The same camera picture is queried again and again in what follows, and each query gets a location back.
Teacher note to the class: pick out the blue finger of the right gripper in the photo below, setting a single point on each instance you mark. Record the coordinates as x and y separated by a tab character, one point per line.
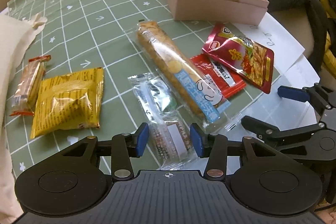
315	95
264	131

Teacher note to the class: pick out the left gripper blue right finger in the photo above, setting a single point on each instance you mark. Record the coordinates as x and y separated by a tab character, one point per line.
199	140

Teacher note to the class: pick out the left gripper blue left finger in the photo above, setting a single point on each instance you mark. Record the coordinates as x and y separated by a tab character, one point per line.
139	140

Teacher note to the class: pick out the red spicy snack pouch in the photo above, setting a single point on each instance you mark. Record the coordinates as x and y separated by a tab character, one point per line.
249	59

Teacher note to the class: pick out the clear silver snack packet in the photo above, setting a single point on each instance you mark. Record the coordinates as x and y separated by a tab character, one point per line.
168	131

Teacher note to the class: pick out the long blue cracker packet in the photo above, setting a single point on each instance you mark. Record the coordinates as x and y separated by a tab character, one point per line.
195	90

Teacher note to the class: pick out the white folded paper sheet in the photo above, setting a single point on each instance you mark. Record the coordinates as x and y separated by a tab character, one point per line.
287	50

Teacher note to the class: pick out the red flat sachet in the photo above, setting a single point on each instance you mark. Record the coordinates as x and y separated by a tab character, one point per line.
227	80

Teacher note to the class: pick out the beige armchair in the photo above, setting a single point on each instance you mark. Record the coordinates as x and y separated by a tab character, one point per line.
296	22

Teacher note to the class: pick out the yellow snack bag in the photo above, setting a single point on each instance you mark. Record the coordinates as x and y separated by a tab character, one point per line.
67	102

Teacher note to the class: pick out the yellow black jacket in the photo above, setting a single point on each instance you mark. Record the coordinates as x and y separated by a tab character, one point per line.
329	56

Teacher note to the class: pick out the green grid table mat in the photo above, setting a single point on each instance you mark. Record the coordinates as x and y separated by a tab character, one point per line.
84	34

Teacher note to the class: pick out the biscuit packet red ends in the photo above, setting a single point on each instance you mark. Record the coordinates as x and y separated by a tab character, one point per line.
25	97

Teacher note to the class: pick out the cream cloth bag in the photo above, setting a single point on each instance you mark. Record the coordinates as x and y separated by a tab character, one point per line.
16	37

